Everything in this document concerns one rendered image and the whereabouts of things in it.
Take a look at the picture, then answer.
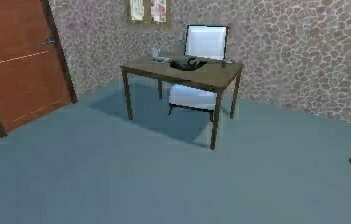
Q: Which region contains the framed wall picture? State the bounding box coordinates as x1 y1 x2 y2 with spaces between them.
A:
126 0 172 28

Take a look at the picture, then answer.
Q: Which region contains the white chair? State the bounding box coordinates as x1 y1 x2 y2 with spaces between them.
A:
167 24 231 123

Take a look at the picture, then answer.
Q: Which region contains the black bowl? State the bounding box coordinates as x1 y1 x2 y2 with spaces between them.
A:
169 56 208 72

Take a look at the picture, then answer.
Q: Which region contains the brown wooden room door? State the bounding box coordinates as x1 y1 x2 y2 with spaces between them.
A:
0 0 79 139

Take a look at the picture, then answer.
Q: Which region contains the pale flat plate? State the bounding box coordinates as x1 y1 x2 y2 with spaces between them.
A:
150 56 171 64

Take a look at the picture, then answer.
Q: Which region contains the brown wooden table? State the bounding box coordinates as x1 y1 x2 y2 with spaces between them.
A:
119 53 245 151

